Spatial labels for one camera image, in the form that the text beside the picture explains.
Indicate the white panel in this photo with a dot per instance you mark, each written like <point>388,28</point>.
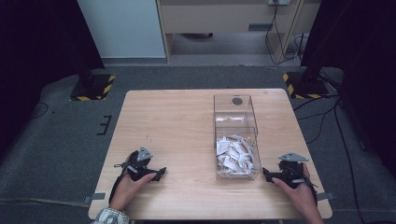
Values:
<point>123,28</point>

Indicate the grey tape strip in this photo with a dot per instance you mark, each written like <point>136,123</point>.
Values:
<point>96,197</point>
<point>325,196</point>

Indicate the black curtain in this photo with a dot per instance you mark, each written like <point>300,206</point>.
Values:
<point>358,68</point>
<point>37,62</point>

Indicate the person's left hand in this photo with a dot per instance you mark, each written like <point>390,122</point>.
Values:
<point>129,188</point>

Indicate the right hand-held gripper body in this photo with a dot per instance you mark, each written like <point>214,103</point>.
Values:
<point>291,171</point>

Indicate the patterned sleeve cuff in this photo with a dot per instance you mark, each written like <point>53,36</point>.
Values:
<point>111,216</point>

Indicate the clear plastic box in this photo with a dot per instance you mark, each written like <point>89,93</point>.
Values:
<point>236,137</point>

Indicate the person's right hand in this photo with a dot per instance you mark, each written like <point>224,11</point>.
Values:
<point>300,196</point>

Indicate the black stand with striped base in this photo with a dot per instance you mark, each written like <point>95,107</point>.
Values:
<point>306,82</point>
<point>90,77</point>

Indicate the black floor tape mark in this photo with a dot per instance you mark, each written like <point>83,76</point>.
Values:
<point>104,125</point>

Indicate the pile of white sachets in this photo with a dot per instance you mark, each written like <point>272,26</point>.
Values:
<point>235,154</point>

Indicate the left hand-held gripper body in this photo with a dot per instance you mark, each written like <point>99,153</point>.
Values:
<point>139,162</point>

